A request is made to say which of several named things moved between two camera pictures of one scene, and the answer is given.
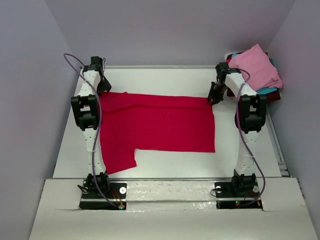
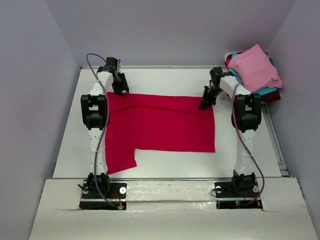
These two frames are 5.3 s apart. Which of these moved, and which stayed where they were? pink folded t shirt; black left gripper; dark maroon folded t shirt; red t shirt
Moved: black left gripper
Stayed: red t shirt; pink folded t shirt; dark maroon folded t shirt
